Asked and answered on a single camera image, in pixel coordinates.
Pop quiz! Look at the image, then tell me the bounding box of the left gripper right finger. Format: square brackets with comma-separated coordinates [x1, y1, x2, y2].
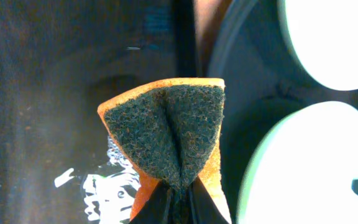
[187, 177, 229, 224]

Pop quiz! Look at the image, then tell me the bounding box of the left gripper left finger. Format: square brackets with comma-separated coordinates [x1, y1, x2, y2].
[129, 182, 174, 224]

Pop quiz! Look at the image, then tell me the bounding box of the light blue plate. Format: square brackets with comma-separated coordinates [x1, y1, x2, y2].
[277, 0, 358, 91]
[236, 101, 358, 224]

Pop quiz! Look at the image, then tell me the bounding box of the orange green scrub sponge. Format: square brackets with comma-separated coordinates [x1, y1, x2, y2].
[98, 78, 231, 223]

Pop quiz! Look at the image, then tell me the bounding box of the round black tray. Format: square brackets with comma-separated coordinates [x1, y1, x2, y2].
[208, 0, 358, 221]

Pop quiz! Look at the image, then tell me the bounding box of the black rectangular tray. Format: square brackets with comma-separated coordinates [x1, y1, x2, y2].
[0, 0, 195, 223]

